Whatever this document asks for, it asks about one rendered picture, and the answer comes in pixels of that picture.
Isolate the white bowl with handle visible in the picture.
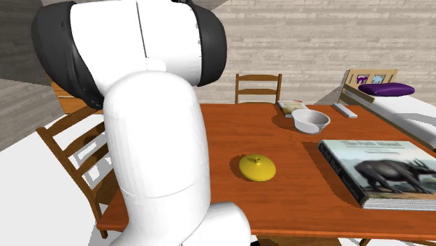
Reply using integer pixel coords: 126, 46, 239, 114
291, 108, 331, 135

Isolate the large book with animal cover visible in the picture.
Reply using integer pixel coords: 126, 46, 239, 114
318, 139, 436, 211

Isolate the wooden chair with slat back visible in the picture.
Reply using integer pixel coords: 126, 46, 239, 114
234, 73, 283, 105
35, 105, 120, 239

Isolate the yellow round lid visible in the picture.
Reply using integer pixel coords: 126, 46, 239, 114
238, 154, 277, 182

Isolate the wooden bed with purple pillow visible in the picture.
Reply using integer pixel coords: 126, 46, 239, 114
337, 68, 436, 152

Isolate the small book with pale cover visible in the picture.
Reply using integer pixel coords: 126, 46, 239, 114
277, 100, 309, 119

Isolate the wooden dining table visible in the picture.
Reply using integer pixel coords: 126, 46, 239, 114
96, 102, 436, 246

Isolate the orange wooden cabinet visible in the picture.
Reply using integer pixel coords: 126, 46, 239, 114
50, 80, 103, 115

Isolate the grey remote control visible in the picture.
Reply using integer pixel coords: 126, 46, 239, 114
332, 103, 359, 120

